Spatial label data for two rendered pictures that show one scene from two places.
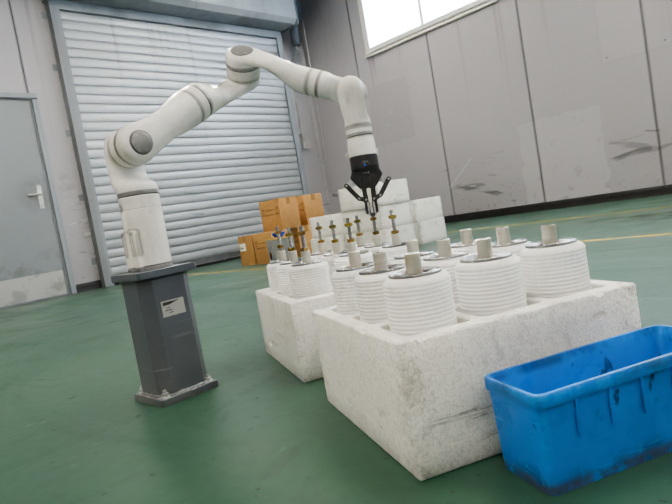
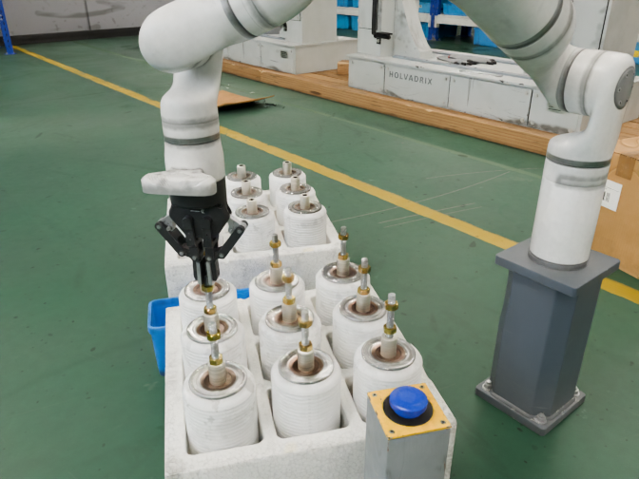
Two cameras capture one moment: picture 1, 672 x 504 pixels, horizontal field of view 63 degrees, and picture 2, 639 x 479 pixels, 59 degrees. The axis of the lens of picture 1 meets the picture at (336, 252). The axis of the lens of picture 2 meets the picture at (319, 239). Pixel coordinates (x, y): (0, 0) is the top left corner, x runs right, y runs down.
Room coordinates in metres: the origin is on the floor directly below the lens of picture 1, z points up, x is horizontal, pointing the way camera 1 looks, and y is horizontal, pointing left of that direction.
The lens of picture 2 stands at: (2.16, 0.12, 0.74)
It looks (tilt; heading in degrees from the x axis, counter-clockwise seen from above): 26 degrees down; 186
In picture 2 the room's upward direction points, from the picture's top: straight up
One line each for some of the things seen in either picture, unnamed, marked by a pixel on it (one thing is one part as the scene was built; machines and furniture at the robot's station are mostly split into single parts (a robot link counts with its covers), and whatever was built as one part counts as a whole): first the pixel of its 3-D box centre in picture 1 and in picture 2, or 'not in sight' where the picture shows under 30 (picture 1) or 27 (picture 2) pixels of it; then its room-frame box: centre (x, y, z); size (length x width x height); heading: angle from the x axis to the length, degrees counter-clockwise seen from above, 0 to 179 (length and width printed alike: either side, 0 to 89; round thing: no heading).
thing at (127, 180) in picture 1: (132, 165); (588, 111); (1.29, 0.43, 0.54); 0.09 x 0.09 x 0.17; 47
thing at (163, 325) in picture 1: (165, 331); (542, 332); (1.29, 0.43, 0.15); 0.15 x 0.15 x 0.30; 45
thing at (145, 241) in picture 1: (145, 233); (567, 210); (1.29, 0.43, 0.39); 0.09 x 0.09 x 0.17; 45
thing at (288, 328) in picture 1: (347, 314); (292, 399); (1.44, 0.00, 0.09); 0.39 x 0.39 x 0.18; 19
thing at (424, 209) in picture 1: (409, 211); not in sight; (4.68, -0.67, 0.27); 0.39 x 0.39 x 0.18; 46
